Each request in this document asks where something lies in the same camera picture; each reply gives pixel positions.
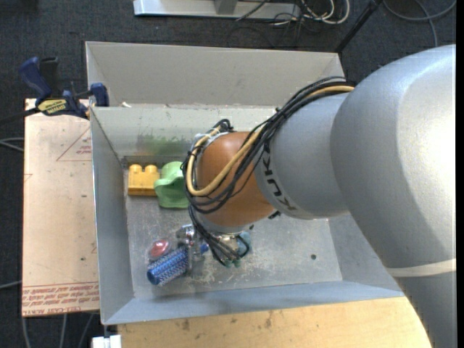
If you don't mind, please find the grey metal bin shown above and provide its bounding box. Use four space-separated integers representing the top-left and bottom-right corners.
85 41 405 326

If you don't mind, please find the brown cardboard board, red print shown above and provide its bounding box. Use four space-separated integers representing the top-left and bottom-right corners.
21 98 101 318

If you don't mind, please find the red button under clear dome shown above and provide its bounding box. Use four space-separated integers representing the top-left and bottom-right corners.
148 239 171 261

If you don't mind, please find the yellow toy brick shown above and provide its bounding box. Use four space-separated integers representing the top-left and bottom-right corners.
127 163 161 197

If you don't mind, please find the light green plastic toy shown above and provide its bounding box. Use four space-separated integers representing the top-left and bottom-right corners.
153 161 191 210

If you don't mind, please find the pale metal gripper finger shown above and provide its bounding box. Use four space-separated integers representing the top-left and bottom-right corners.
186 246 204 278
175 224 196 249

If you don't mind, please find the blue ribbed cylinder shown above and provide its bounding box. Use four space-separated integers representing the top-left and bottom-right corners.
146 247 190 287

